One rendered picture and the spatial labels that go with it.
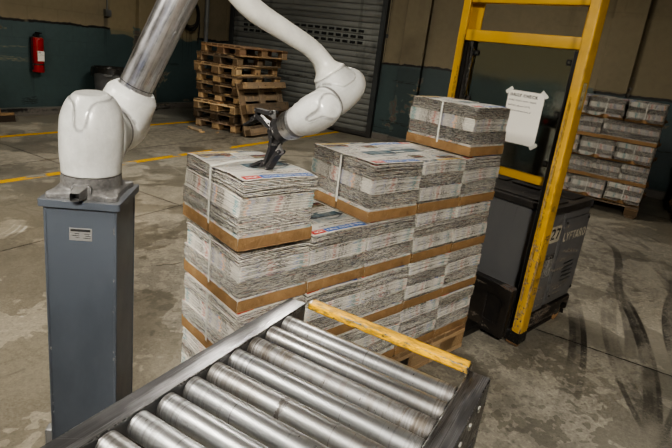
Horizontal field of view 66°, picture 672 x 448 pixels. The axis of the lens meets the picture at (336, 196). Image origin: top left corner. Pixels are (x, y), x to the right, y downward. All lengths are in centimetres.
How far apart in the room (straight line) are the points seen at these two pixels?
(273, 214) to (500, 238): 181
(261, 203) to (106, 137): 47
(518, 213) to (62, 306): 232
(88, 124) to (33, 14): 722
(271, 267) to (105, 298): 51
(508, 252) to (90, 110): 237
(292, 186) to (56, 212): 66
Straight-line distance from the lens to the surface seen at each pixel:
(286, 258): 176
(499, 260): 319
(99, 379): 175
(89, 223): 153
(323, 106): 138
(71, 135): 149
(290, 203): 166
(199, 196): 177
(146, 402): 108
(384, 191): 201
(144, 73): 164
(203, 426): 103
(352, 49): 937
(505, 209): 311
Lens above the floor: 146
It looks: 16 degrees down
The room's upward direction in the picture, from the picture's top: 7 degrees clockwise
